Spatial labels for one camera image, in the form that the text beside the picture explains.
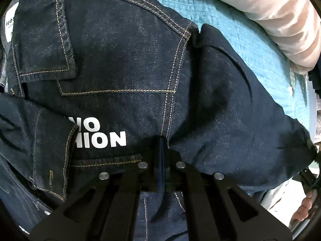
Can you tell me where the pink embroidered duvet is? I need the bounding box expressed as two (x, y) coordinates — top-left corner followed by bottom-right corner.
(128, 0), (321, 75)

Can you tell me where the teal quilted printed blanket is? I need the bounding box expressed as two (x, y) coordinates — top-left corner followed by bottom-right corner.
(148, 0), (311, 136)

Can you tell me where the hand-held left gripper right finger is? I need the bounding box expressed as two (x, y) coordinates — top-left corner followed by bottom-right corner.
(163, 141), (293, 241)

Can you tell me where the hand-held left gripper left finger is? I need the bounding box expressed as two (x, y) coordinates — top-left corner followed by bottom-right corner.
(29, 136), (163, 241)

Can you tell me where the dark object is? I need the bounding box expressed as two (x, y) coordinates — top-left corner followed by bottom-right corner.
(308, 55), (321, 86)

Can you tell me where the person's right hand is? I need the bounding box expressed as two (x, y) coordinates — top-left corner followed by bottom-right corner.
(292, 191), (314, 223)

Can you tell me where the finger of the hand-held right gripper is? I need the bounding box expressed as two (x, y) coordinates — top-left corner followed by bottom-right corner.
(298, 169), (318, 189)

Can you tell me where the dark blue denim jacket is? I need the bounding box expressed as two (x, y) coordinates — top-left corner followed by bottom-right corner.
(0, 0), (317, 241)

